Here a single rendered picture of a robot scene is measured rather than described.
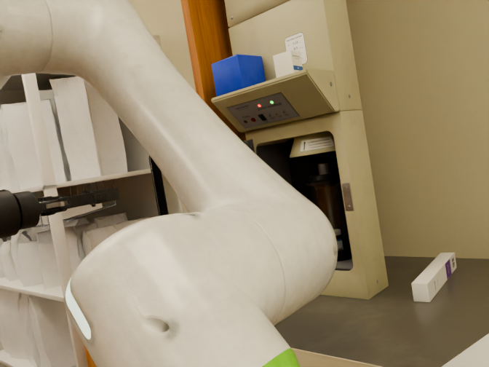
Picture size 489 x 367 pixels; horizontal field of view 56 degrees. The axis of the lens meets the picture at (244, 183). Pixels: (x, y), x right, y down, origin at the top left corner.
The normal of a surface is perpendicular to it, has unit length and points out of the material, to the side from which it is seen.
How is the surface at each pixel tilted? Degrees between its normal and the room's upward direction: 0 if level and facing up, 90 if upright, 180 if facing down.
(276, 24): 90
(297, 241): 70
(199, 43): 90
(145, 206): 90
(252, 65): 90
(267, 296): 101
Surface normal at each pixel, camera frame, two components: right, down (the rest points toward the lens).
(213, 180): -0.34, -0.31
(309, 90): -0.36, 0.80
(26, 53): 0.70, 0.62
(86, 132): 0.17, 0.14
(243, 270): 0.63, -0.39
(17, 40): 0.77, 0.45
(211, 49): 0.72, -0.08
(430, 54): -0.67, 0.15
